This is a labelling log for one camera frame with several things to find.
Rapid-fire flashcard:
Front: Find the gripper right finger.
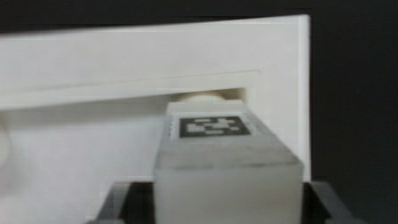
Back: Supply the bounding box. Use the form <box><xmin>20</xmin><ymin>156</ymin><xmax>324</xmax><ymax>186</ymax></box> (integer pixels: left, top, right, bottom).
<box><xmin>301</xmin><ymin>181</ymin><xmax>370</xmax><ymax>224</ymax></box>

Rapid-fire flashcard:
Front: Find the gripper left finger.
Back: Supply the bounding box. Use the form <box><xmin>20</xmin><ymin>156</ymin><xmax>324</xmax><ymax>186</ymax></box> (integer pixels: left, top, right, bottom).
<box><xmin>86</xmin><ymin>182</ymin><xmax>157</xmax><ymax>224</ymax></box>

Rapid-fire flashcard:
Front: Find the white table leg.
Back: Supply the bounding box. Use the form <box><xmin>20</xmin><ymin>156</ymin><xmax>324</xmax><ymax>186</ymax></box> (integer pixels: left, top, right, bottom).
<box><xmin>153</xmin><ymin>100</ymin><xmax>304</xmax><ymax>224</ymax></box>

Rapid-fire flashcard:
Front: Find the white square tabletop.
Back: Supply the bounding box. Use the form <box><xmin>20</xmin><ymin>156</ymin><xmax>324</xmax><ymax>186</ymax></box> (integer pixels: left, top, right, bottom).
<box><xmin>0</xmin><ymin>15</ymin><xmax>310</xmax><ymax>224</ymax></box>

